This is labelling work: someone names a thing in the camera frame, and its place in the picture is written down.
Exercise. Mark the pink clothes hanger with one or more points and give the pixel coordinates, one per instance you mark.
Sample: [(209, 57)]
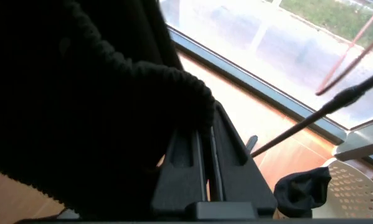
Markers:
[(347, 51)]

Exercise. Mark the black shorts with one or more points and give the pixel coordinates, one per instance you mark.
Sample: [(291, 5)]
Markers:
[(80, 109)]

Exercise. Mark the window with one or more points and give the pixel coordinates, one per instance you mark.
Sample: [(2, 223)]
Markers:
[(267, 40)]

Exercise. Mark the white laundry basket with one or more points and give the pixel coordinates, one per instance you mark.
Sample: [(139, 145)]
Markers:
[(354, 193)]

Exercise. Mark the black clothes rack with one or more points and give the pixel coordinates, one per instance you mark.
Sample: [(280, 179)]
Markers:
[(342, 99)]

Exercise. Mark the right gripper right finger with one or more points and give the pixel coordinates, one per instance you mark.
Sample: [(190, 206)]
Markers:
[(245, 189)]

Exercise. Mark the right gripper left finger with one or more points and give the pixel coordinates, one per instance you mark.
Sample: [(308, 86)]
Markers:
[(180, 186)]

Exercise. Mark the black garment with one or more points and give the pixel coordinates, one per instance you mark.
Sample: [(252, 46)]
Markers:
[(301, 189)]

